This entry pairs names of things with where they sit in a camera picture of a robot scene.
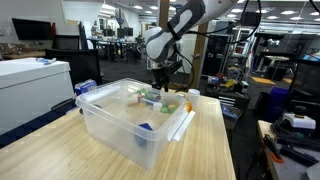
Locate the wooden post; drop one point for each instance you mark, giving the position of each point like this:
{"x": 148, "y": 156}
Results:
{"x": 199, "y": 63}

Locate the dark blue base panel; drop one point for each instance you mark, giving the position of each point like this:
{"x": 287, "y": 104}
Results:
{"x": 33, "y": 125}

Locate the wooden background desk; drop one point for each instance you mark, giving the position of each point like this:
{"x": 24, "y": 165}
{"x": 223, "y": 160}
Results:
{"x": 20, "y": 54}

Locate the orange floor mat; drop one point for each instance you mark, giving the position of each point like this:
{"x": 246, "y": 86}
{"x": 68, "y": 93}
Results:
{"x": 263, "y": 80}

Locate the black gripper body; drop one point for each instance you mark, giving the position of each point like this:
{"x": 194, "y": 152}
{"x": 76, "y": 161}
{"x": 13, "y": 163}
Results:
{"x": 161, "y": 75}

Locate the black equipment rack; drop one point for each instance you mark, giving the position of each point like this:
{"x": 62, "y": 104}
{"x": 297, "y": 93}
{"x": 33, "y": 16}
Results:
{"x": 215, "y": 55}

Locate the black box speaker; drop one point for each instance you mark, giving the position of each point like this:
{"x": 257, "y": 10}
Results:
{"x": 250, "y": 19}

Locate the black computer monitor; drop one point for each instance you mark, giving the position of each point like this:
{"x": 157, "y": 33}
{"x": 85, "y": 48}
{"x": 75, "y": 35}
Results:
{"x": 305, "y": 80}
{"x": 31, "y": 29}

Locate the blue plastic bin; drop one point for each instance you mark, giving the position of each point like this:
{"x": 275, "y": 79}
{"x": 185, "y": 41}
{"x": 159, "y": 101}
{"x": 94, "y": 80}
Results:
{"x": 278, "y": 100}

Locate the blue and white carton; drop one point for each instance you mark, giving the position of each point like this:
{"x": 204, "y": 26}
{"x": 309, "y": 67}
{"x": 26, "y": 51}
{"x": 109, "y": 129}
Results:
{"x": 85, "y": 86}

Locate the transparent plastic storage box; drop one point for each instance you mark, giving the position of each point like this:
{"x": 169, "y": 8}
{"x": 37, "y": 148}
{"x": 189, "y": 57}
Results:
{"x": 110, "y": 133}

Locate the white plastic cup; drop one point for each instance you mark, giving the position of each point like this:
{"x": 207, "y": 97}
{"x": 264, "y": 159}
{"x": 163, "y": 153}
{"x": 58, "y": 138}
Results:
{"x": 193, "y": 97}

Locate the blue toy cube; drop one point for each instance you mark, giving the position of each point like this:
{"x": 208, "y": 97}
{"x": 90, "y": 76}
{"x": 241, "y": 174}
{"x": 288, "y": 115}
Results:
{"x": 145, "y": 126}

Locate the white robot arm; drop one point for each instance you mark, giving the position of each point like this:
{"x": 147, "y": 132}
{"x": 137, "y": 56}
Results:
{"x": 160, "y": 43}

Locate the green toy car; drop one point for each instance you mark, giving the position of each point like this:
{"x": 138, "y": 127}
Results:
{"x": 151, "y": 96}

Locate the white electronic device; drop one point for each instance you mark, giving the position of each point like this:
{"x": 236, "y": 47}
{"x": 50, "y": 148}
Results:
{"x": 299, "y": 120}

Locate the black mesh office chair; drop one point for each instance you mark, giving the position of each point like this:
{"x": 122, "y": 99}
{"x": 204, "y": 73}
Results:
{"x": 78, "y": 66}
{"x": 65, "y": 41}

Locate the green toy block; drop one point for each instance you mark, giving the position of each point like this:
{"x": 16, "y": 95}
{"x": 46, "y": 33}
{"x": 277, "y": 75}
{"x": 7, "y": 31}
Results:
{"x": 164, "y": 108}

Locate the small blue white packet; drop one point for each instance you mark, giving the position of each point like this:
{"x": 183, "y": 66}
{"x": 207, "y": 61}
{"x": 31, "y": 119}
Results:
{"x": 45, "y": 60}

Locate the white storage box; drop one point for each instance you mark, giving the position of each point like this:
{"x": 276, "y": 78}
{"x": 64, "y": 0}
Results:
{"x": 30, "y": 90}

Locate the yellow toy cube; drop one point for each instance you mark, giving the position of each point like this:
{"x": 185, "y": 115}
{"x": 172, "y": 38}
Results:
{"x": 172, "y": 107}

